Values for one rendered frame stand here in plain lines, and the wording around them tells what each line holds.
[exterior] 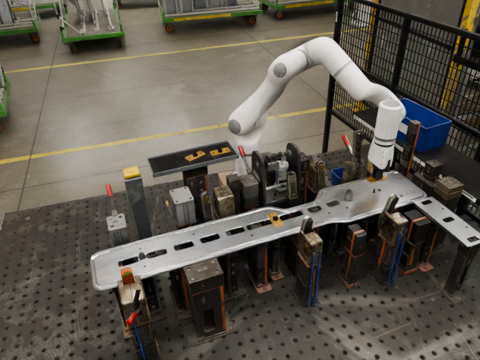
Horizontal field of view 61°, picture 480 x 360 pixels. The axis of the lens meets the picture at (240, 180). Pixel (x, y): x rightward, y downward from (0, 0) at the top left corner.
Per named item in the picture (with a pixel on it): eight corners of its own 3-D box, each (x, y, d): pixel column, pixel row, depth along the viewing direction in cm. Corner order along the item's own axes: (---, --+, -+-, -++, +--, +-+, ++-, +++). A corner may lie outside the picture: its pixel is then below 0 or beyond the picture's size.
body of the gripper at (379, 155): (368, 135, 163) (364, 159, 170) (384, 147, 155) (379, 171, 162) (383, 131, 165) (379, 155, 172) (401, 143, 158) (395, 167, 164)
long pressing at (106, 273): (94, 300, 134) (93, 296, 133) (88, 254, 151) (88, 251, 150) (431, 198, 172) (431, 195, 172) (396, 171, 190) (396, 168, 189)
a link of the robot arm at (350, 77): (347, 67, 168) (396, 123, 166) (329, 79, 158) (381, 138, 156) (363, 52, 161) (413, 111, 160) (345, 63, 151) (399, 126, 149)
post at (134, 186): (142, 260, 187) (123, 182, 162) (139, 249, 193) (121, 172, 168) (158, 256, 189) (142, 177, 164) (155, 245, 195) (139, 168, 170)
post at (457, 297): (454, 304, 162) (476, 252, 146) (434, 284, 171) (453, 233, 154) (466, 299, 164) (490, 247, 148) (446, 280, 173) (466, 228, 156)
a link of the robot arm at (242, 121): (255, 131, 205) (236, 143, 195) (239, 113, 206) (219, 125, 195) (315, 62, 168) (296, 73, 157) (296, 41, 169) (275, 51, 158)
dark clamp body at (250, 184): (244, 257, 187) (242, 191, 165) (234, 239, 197) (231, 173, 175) (266, 251, 190) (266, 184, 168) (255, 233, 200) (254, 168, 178)
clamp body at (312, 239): (302, 312, 162) (308, 249, 142) (288, 289, 171) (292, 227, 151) (323, 305, 164) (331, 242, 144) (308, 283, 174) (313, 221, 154)
